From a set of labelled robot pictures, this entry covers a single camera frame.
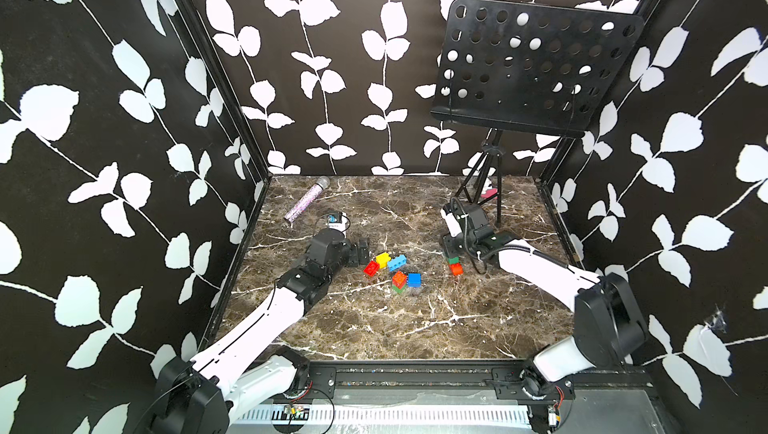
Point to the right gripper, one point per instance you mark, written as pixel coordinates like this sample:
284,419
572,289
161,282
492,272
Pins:
454,245

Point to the yellow lego brick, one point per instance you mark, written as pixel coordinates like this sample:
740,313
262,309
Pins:
383,259

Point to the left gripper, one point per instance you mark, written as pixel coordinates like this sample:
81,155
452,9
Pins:
353,258

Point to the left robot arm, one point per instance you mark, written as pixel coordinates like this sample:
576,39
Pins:
213,389

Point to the black perforated music stand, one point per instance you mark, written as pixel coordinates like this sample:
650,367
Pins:
510,66

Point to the blue square lego brick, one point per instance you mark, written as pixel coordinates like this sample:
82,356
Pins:
414,280

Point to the white slotted cable duct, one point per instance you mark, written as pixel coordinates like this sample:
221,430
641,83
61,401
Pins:
514,416

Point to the black mounting rail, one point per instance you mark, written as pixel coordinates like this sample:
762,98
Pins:
510,379

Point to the light blue long lego brick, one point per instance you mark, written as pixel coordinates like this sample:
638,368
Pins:
397,263

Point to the purple glitter microphone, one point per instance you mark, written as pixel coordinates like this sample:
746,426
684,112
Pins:
306,199

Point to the orange-red square lego brick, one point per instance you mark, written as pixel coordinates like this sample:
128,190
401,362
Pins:
399,280

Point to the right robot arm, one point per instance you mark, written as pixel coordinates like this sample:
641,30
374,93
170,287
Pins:
608,325

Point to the pink object behind stand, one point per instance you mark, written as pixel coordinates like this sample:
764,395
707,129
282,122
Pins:
489,193

